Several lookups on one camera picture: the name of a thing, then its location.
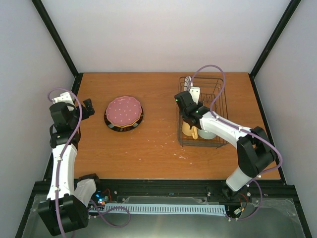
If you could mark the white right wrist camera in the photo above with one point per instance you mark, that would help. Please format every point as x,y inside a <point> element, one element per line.
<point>195,93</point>

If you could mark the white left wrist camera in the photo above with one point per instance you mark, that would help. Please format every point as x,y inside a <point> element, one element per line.
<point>64,97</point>

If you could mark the black frame post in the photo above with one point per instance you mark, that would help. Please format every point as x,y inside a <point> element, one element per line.
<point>40,8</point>
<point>282,23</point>

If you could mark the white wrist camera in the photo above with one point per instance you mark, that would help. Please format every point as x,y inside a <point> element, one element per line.
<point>64,97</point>
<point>195,93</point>

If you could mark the yellow scalloped plate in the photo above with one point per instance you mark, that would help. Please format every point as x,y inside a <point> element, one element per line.
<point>111,125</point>

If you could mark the small green-lit circuit board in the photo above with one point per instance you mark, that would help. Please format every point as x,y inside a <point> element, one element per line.
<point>103,199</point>

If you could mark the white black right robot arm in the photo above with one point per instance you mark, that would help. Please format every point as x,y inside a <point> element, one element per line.
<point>254,152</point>

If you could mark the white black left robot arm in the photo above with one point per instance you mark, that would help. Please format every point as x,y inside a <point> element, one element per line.
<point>65,209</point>

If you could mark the black left frame post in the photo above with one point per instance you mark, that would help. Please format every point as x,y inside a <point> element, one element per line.
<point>40,8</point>

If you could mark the green patterned small bowl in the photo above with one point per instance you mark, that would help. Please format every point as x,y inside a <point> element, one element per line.
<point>206,134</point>

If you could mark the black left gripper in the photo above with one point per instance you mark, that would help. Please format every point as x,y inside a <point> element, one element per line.
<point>89,107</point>

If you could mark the dark striped bottom plate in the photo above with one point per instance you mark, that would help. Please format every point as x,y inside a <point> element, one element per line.
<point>117,129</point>

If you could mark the black right frame post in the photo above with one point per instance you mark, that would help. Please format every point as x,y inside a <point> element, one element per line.
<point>282,23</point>

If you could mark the yellow ceramic mug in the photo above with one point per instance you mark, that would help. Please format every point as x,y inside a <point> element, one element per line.
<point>190,131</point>

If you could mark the white plate with blue stripes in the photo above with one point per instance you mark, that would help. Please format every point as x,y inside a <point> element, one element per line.
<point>188,83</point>

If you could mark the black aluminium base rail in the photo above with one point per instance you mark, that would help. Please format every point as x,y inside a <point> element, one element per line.
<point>208,189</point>

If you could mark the light blue slotted cable duct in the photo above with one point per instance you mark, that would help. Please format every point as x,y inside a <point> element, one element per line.
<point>164,209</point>

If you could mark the pink dotted scalloped plate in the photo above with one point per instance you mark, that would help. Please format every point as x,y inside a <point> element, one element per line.
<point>123,111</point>

